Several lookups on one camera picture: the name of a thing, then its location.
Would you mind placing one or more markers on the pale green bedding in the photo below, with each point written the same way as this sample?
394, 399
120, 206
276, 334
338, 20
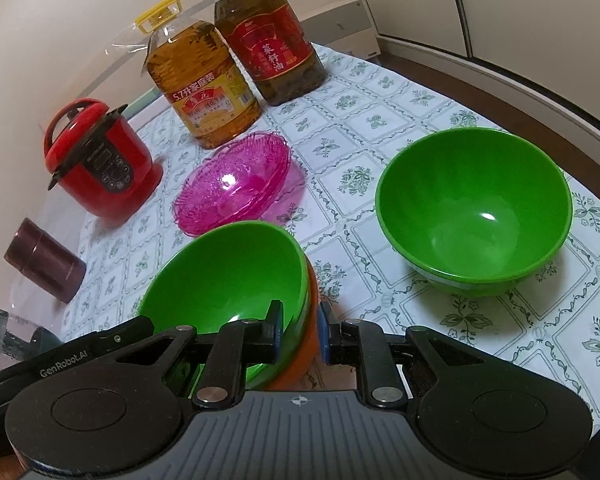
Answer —
142, 105

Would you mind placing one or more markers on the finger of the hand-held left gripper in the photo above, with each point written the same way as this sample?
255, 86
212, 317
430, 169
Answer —
130, 332

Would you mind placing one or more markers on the maroon insulated food jar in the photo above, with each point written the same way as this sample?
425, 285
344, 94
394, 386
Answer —
45, 260

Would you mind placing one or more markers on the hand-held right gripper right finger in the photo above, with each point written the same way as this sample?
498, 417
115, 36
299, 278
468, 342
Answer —
325, 335

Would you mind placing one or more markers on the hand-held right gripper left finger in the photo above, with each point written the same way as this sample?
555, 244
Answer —
275, 335

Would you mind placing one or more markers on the red electric pressure cooker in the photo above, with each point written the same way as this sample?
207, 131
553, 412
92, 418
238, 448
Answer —
115, 160

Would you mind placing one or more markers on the yellow label cooking oil bottle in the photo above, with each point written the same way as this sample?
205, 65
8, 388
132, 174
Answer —
205, 90

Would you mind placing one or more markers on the small green plastic bowl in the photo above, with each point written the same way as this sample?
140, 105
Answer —
220, 280

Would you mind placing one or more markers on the white floral patterned tablecloth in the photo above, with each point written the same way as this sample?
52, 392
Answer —
380, 85

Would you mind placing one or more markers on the white and grey wardrobe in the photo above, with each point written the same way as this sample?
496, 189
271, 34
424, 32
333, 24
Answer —
530, 0

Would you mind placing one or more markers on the orange plastic bowl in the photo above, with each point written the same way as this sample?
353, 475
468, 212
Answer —
302, 355

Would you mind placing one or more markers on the red label dark oil bottle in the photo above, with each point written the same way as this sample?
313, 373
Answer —
275, 55

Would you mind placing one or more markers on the large green plastic bowl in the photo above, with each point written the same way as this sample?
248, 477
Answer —
470, 210

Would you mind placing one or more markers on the white bedside cabinet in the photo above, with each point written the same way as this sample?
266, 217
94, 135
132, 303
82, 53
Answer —
352, 25

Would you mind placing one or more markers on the clear jar with dark contents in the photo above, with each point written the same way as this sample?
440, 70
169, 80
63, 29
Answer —
10, 340

